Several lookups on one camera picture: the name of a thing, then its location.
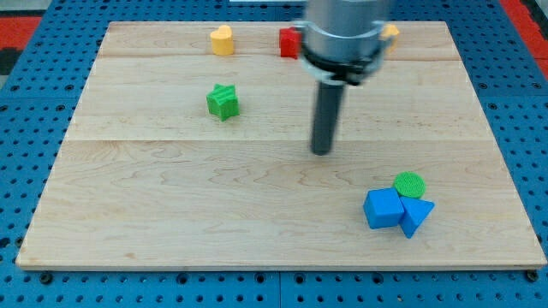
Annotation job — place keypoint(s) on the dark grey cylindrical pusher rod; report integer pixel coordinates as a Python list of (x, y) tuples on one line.
[(328, 103)]

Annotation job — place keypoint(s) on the yellow block behind arm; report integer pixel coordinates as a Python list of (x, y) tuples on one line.
[(391, 33)]

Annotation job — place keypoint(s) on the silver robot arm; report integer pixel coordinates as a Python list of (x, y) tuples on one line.
[(341, 45)]

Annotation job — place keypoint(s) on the red star block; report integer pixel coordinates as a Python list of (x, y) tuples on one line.
[(289, 41)]

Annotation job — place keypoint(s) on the green star block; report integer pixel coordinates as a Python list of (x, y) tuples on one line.
[(223, 102)]

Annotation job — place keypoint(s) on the green cylinder block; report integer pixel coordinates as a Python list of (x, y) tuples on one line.
[(409, 184)]

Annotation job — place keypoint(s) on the blue cube block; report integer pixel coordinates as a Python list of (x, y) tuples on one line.
[(383, 208)]

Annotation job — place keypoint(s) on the yellow heart block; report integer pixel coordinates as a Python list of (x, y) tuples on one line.
[(222, 43)]

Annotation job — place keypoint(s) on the blue triangle block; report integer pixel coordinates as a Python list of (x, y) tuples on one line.
[(416, 210)]

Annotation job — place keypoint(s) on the wooden board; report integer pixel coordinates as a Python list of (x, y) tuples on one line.
[(147, 179)]

